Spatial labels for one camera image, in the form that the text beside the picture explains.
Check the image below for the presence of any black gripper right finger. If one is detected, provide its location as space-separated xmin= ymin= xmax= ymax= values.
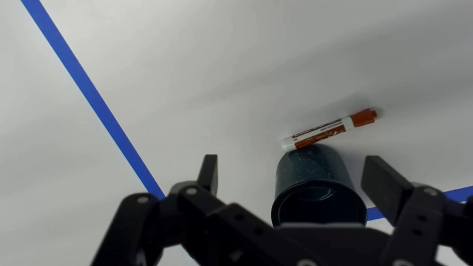
xmin=361 ymin=154 xmax=473 ymax=266

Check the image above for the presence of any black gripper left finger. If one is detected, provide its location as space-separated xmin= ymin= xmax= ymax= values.
xmin=90 ymin=154 xmax=272 ymax=266

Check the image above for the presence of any red and white marker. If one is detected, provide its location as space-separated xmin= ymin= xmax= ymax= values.
xmin=280 ymin=108 xmax=380 ymax=153

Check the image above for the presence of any long blue tape line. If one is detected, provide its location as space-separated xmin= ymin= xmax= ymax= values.
xmin=365 ymin=185 xmax=473 ymax=222

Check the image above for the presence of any dark blue enamel mug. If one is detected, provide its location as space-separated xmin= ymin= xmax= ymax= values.
xmin=269 ymin=144 xmax=370 ymax=229

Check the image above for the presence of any blue tape along table edge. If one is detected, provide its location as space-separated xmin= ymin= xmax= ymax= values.
xmin=20 ymin=0 xmax=167 ymax=201

